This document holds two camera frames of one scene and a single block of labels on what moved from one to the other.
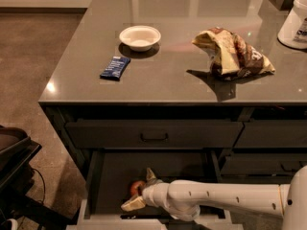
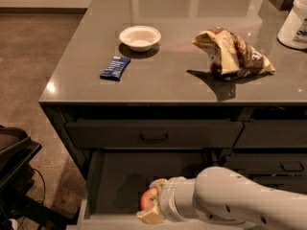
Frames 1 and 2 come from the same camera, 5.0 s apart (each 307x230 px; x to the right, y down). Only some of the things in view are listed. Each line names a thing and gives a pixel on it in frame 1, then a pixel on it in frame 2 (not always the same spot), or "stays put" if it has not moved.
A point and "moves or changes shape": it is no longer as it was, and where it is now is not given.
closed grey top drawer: (150, 134) stays put
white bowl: (140, 37) stays put
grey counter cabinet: (191, 83) stays put
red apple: (134, 188) moves or changes shape
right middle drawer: (263, 164) stays put
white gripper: (153, 193) -> (167, 195)
